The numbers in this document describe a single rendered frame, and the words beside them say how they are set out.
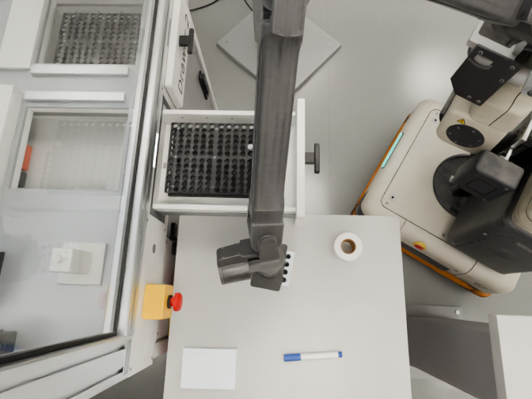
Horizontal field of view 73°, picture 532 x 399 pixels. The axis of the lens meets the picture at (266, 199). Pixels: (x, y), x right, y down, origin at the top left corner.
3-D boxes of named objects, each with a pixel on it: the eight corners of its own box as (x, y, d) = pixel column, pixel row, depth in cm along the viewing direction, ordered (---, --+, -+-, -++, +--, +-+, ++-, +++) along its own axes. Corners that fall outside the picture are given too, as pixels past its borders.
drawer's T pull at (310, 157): (318, 144, 86) (319, 142, 84) (319, 174, 84) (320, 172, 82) (303, 144, 86) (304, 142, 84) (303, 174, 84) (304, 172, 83)
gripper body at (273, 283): (249, 286, 79) (248, 283, 71) (259, 240, 81) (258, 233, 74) (279, 292, 78) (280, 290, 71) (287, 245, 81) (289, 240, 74)
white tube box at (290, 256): (294, 254, 93) (294, 252, 89) (287, 286, 91) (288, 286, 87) (247, 244, 94) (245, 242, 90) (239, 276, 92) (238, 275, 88)
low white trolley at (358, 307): (343, 250, 168) (399, 215, 95) (347, 398, 152) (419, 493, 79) (219, 248, 170) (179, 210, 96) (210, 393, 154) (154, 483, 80)
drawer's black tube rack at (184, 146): (264, 134, 93) (263, 123, 87) (261, 201, 89) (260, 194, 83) (177, 134, 94) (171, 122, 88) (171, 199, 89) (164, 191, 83)
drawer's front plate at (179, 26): (191, 18, 105) (181, -13, 95) (182, 108, 98) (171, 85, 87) (184, 18, 105) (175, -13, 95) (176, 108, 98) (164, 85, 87)
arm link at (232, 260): (276, 236, 62) (268, 208, 69) (210, 249, 61) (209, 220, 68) (284, 286, 68) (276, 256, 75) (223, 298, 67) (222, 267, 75)
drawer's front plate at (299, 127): (301, 119, 96) (304, 96, 86) (301, 226, 89) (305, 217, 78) (294, 119, 96) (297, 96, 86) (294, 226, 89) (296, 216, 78)
